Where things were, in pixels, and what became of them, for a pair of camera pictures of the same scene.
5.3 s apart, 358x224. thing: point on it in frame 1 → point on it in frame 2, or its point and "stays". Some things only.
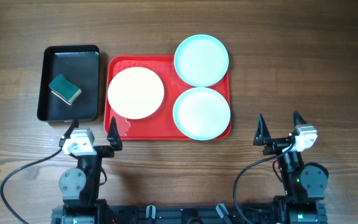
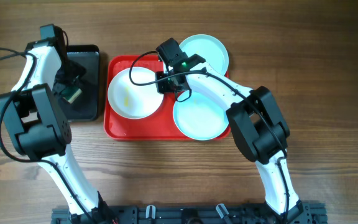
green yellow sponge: [64, 90] stays
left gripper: [115, 137] → [77, 72]
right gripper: [277, 144] → [163, 88]
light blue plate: [201, 113] stays
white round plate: [135, 93] stays
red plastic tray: [160, 126] stays
